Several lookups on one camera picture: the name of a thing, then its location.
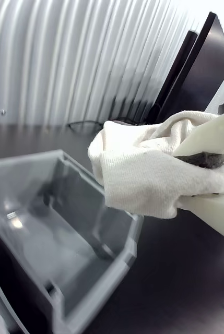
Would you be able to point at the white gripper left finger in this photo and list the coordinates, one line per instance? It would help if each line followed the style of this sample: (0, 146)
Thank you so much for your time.
(213, 138)

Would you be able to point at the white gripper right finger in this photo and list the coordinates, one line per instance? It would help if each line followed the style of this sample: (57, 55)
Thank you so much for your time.
(218, 214)

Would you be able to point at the black monitor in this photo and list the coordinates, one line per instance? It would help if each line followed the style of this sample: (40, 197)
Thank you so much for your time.
(195, 86)

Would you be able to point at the grey plastic bin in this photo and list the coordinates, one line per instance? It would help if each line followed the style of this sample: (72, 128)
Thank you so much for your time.
(104, 287)

